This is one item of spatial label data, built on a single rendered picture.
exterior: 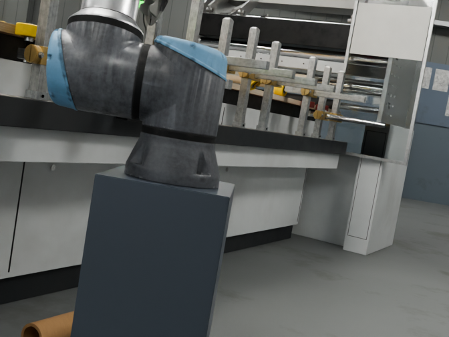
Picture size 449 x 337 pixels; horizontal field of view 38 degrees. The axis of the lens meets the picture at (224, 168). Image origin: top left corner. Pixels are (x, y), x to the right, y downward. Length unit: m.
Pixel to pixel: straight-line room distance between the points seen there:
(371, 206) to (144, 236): 3.20
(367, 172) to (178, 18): 5.75
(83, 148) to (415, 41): 2.69
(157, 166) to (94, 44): 0.26
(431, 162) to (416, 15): 5.54
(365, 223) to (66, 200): 2.42
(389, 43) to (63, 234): 2.63
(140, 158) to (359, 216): 3.17
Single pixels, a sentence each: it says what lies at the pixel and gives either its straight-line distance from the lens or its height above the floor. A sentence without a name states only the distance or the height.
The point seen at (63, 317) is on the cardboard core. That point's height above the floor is 0.08.
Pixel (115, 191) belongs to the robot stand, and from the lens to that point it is 1.20.
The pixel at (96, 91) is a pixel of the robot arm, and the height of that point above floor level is 0.75.
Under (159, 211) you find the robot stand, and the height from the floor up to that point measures 0.55.
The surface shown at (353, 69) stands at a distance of 4.36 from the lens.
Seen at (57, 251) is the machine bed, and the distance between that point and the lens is 2.41.
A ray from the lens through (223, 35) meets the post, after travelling 2.71.
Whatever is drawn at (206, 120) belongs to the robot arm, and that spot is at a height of 0.73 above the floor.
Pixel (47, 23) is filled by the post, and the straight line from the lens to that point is 1.89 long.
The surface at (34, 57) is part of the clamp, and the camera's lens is 1.86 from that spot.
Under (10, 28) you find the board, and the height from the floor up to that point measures 0.89.
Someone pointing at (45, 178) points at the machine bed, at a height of 0.43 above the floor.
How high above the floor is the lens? 0.74
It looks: 5 degrees down
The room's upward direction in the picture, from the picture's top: 10 degrees clockwise
